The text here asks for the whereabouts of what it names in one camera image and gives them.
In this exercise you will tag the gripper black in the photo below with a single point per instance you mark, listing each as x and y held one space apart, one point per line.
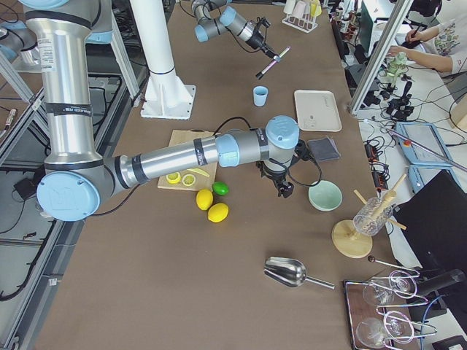
276 177
257 38

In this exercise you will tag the light blue plastic cup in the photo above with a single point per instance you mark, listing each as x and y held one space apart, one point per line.
260 95

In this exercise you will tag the steel muddler black tip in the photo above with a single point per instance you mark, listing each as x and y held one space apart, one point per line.
276 59

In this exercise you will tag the person forearm white sleeve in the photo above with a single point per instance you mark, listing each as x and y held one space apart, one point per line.
451 64

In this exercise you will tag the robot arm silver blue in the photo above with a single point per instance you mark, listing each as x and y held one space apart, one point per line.
215 18
79 175

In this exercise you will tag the pink plastic cup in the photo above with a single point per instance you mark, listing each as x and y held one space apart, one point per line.
299 9

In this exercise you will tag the white plastic cup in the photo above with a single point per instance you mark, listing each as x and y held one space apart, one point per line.
289 6

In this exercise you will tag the yellow plastic cup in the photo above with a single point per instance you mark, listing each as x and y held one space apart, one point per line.
315 8

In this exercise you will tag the wooden cup tree stand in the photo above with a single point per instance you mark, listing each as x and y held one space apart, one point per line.
348 240

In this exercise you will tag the steel ice scoop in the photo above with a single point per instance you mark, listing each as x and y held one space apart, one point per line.
291 272

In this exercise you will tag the mint green bowl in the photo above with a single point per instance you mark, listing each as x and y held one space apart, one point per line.
325 196

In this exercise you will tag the grey folded cloth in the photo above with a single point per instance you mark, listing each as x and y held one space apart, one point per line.
323 149

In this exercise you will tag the green lime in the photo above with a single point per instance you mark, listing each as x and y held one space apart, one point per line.
220 188

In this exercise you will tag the yellow lemon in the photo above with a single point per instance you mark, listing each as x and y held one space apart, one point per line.
218 212
204 199

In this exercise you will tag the cream rabbit tray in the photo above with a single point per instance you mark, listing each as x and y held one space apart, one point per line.
316 110

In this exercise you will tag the wooden cutting board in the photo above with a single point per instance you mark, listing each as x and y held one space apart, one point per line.
178 137

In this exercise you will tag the yellow plastic knife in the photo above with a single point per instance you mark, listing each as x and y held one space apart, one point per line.
199 171

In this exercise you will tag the clear glass on stand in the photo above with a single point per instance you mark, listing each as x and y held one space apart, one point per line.
371 218

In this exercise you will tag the lemon half slice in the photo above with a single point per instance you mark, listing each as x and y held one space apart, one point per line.
174 178
189 180

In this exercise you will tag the wine glass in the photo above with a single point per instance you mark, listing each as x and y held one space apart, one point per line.
394 328
383 290

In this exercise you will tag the blue teach pendant tablet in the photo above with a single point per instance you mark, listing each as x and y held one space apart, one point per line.
427 135

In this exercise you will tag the black monitor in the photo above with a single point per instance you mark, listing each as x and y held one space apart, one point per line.
435 220

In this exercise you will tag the white wire cup rack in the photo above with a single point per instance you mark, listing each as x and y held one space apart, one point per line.
306 24

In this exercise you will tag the aluminium frame post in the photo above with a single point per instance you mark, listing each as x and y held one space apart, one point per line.
379 53

